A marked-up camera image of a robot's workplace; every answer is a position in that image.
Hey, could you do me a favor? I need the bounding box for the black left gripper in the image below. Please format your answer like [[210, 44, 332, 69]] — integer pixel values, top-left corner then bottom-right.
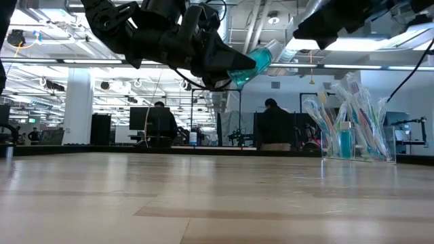
[[127, 6, 256, 89]]

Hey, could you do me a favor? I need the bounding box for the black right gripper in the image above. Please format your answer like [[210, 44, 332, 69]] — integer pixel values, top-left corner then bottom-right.
[[293, 0, 394, 50]]

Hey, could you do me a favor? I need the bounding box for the yellow orange toothbrush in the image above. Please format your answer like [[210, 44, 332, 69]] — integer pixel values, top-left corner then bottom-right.
[[317, 90, 338, 146]]

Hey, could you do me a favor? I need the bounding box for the grey monitor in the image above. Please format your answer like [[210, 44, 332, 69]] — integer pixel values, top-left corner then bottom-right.
[[386, 111, 410, 142]]

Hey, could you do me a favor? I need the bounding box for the black curved cable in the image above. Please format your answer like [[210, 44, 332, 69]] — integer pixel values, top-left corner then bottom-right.
[[0, 122, 22, 145]]

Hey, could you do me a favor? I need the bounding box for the white building column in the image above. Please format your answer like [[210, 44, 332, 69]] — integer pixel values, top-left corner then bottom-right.
[[62, 67, 94, 146]]

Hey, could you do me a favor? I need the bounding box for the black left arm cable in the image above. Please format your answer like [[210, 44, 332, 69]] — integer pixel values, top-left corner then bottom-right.
[[167, 0, 235, 92]]

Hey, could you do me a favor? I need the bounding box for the yellow hanging pendant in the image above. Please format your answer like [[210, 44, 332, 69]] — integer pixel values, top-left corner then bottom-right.
[[308, 50, 315, 85]]

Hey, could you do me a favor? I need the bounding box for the clear acrylic organizer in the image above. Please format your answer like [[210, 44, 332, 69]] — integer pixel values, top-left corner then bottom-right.
[[320, 125, 397, 164]]

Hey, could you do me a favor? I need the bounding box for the black room divider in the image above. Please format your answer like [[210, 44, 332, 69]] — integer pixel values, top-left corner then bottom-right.
[[253, 111, 330, 153]]

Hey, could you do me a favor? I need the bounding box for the black ceiling cable reel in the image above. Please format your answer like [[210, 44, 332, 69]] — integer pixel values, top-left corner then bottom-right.
[[6, 29, 27, 48]]

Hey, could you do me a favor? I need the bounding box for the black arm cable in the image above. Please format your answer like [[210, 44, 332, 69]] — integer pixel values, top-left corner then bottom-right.
[[167, 0, 235, 92], [386, 37, 434, 104]]

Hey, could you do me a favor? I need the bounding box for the black computer monitor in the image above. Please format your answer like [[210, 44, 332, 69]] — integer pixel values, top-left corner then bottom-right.
[[129, 106, 170, 132]]

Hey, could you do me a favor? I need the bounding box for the person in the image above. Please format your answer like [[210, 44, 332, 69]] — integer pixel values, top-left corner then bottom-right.
[[153, 100, 178, 147], [259, 98, 295, 152], [28, 127, 41, 146]]

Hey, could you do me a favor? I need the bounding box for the yellow hanging cable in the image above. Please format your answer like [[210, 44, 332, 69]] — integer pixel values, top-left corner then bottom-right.
[[144, 69, 163, 147]]

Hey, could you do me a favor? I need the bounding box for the dark laptop screen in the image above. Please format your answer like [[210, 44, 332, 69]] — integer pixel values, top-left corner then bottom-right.
[[39, 129, 65, 146]]

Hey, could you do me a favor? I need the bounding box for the black frame stand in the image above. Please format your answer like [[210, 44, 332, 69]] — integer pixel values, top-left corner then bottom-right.
[[191, 88, 243, 143], [299, 91, 348, 116]]

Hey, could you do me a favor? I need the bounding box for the black cabinet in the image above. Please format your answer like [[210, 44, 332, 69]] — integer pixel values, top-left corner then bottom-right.
[[90, 113, 112, 146]]

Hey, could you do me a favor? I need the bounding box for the blue white toothbrush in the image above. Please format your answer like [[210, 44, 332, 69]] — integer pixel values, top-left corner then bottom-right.
[[330, 83, 384, 160], [302, 97, 335, 155]]

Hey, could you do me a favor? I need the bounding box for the overhead light strip bar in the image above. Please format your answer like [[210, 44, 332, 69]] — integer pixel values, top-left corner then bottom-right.
[[0, 57, 434, 70]]

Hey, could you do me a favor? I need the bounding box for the red white toothbrush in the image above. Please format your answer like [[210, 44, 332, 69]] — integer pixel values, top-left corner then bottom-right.
[[344, 73, 377, 153]]

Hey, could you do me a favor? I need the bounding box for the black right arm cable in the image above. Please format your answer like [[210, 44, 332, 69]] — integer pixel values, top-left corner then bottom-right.
[[386, 37, 434, 104]]

